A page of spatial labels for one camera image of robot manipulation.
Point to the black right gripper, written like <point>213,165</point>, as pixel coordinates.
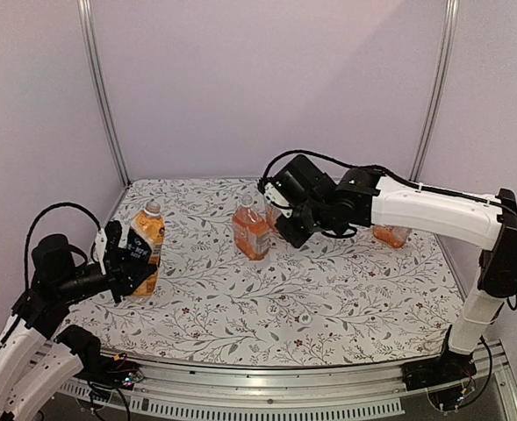
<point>292,239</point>

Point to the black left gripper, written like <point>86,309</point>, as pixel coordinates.
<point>118,272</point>

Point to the large orange-label plastic bottle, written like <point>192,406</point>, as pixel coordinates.
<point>272,214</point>

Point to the slim orange drink bottle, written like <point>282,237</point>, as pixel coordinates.
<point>146,232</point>

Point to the white bottle cap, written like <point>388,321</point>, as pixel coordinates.
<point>272,309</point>
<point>304,321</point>

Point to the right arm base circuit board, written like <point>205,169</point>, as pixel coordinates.
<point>450,399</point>

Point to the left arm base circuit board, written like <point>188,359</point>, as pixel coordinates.
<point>121,371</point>

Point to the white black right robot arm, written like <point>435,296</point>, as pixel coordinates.
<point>311,201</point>

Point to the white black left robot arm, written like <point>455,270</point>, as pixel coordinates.
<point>37,354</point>

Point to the floral patterned table mat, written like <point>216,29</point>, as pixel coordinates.
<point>368,302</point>

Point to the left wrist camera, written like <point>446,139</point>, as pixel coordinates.
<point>99,249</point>

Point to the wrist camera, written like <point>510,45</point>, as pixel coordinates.
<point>99,249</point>
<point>274,197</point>

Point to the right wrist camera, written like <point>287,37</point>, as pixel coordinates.
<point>274,197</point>

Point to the white perforated cable tray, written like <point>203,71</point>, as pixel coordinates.
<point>145,403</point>

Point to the right aluminium frame post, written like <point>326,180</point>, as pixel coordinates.
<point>439,83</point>

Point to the aluminium frame post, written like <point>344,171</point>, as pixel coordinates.
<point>87,23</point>
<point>439,83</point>

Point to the aluminium front rail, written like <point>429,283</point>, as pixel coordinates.
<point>495,397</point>

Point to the left aluminium frame post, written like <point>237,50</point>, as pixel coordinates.
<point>87,23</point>

